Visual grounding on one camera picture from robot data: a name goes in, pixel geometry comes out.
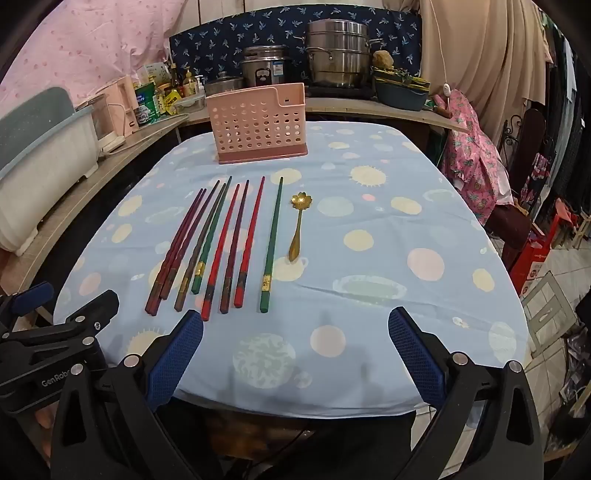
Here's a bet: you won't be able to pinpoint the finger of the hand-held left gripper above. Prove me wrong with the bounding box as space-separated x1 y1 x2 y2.
0 281 55 319
65 290 120 340

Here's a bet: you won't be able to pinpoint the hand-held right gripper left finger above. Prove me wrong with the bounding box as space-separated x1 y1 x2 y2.
50 310 204 480

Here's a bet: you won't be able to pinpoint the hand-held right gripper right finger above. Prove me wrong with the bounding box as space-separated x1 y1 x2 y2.
388 307 546 480

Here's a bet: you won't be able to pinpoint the maroon chopstick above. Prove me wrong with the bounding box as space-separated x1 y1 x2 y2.
151 188 208 316
145 188 205 316

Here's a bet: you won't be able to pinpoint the brown chopstick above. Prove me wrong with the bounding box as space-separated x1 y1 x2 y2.
174 183 227 311
160 180 221 300

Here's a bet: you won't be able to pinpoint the dark red chopstick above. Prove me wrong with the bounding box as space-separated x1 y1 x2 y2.
219 179 250 313

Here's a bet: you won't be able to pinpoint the green chopstick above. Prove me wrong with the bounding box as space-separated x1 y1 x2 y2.
259 176 284 313
191 176 232 295

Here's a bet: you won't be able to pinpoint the gold flower spoon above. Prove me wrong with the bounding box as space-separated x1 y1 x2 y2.
288 191 314 263

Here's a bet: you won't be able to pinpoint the pink perforated utensil holder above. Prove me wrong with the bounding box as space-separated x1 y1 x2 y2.
206 83 308 165

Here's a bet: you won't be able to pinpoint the person's left hand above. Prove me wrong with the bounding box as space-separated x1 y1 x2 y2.
35 406 53 455

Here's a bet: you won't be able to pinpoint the blue dotted tablecloth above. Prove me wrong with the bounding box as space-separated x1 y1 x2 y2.
53 121 530 420

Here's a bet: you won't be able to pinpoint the white dish drainer box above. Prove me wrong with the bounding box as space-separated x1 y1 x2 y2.
0 87 101 254

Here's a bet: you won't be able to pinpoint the red crate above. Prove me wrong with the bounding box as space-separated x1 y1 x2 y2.
509 225 560 297

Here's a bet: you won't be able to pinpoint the glass jug appliance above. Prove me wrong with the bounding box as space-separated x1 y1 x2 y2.
89 95 126 152

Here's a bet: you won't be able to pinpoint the red plastic stool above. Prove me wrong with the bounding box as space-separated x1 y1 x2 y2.
551 198 579 247

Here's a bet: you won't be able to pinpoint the pink pineapple print cloth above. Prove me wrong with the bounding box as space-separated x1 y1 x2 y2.
435 90 514 228

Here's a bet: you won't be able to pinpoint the green tin can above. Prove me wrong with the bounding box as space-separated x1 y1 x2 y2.
135 83 161 128

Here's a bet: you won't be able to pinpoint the pink kettle appliance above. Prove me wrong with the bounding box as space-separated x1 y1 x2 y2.
104 76 140 136

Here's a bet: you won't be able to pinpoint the glass food container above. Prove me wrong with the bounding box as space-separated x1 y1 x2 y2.
173 95 206 114

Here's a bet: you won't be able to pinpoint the small steel lidded pot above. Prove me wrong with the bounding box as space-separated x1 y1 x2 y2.
204 71 245 98

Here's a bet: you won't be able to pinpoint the dark blue bowl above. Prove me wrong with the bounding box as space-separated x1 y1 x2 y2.
373 78 430 112

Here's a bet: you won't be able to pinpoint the pink floral sheet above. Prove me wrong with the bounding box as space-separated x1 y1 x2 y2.
0 0 197 121

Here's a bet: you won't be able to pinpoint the black induction cooker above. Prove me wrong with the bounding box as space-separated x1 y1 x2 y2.
304 83 378 101

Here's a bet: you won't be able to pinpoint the green and yellow packets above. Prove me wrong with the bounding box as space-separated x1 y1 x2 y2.
372 67 431 90

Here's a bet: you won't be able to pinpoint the navy floral cloth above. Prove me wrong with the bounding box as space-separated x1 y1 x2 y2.
168 4 424 95

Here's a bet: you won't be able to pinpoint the steel rice cooker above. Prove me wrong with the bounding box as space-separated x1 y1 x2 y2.
240 45 293 89

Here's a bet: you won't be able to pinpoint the hanging clothes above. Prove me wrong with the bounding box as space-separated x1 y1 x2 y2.
533 18 591 210

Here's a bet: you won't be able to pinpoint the beige curtain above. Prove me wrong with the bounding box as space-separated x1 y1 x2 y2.
416 0 557 146

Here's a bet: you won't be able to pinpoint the steel steamer pot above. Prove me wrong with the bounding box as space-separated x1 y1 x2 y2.
304 18 385 89

